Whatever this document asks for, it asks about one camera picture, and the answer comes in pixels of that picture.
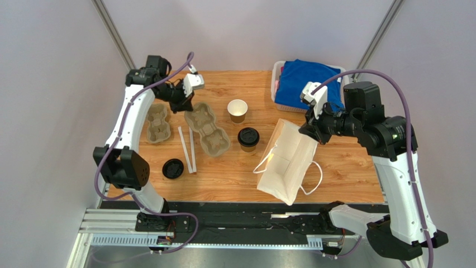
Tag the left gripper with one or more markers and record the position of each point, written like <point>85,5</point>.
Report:
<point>184,103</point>

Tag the blue folded towel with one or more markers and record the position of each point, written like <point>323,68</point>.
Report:
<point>294,77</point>

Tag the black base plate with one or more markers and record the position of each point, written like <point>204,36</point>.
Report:
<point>247,224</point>

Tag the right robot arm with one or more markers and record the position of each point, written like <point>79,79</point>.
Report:
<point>407,228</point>

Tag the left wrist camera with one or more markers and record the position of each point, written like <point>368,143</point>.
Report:
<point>192,81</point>

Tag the black cup lid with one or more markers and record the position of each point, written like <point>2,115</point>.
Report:
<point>173,169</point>
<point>248,136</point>

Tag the brown paper bag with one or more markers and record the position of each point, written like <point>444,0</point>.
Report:
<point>287,157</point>

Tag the paper coffee cup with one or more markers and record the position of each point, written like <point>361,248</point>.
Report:
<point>248,140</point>
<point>237,110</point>

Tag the aluminium frame rail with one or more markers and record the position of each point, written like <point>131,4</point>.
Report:
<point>115,228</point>

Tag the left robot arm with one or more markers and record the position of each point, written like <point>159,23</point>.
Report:
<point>118,161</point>

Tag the white plastic basket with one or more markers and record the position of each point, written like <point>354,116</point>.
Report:
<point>275,82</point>

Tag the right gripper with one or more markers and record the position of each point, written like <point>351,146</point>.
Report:
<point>314,126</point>

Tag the grey pulp cup carrier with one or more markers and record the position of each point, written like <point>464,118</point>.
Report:
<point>213,139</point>

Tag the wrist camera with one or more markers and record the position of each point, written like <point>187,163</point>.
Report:
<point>315,101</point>
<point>192,81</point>

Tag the white wrapped straw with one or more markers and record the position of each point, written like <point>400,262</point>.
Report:
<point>193,152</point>
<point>189,166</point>

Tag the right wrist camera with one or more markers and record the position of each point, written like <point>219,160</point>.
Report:
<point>315,101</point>

